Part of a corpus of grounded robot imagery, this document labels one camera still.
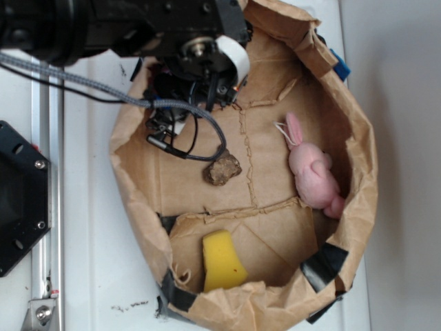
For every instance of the black gripper with wiring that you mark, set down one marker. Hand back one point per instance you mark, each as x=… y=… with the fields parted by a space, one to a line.
x=205 y=72

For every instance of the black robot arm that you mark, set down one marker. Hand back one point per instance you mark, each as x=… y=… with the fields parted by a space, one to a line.
x=59 y=33

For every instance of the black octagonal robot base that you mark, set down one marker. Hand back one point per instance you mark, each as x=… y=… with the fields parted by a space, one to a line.
x=24 y=197

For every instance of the brown rock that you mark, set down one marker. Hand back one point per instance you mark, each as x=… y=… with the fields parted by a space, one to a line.
x=220 y=171

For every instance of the blue tape strip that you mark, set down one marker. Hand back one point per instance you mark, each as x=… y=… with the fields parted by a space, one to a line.
x=341 y=68

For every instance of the pink plush bunny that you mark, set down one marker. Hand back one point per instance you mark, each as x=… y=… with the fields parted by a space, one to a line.
x=314 y=182

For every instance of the brown paper bag tray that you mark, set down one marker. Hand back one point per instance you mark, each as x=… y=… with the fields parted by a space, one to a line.
x=298 y=261

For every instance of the yellow sponge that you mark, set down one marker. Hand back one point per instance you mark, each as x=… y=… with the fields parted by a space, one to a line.
x=223 y=268

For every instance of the aluminium rail frame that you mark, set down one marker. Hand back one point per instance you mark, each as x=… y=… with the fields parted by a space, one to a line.
x=46 y=305

